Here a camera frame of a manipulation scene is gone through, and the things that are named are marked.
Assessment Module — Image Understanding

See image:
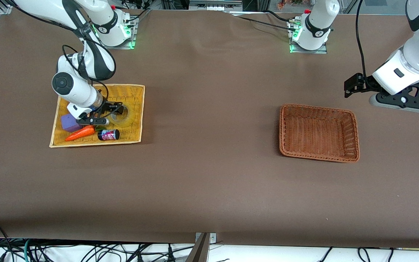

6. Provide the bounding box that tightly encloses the clear yellowish tape roll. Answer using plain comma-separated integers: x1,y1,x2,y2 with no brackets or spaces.
108,103,135,128

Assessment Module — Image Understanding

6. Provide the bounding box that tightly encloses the yellow wicker basket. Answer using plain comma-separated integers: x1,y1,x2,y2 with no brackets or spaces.
49,84,145,148

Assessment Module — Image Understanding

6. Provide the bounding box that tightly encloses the dark can with pink label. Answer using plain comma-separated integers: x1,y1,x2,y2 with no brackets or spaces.
97,129,120,141

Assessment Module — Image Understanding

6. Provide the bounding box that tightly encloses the orange toy carrot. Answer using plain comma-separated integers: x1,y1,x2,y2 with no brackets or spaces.
65,126,97,142

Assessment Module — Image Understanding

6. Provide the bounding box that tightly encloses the purple toy cube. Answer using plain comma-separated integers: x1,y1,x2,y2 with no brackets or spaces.
61,114,83,132

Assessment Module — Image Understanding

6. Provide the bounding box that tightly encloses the brown wicker basket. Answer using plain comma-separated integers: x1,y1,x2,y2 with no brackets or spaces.
279,103,360,163

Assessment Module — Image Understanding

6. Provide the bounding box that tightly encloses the grey metal box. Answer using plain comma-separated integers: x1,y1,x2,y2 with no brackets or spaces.
189,0,243,11

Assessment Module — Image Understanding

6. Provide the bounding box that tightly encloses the dark metal bar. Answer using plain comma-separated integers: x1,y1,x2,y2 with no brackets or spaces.
186,233,211,262

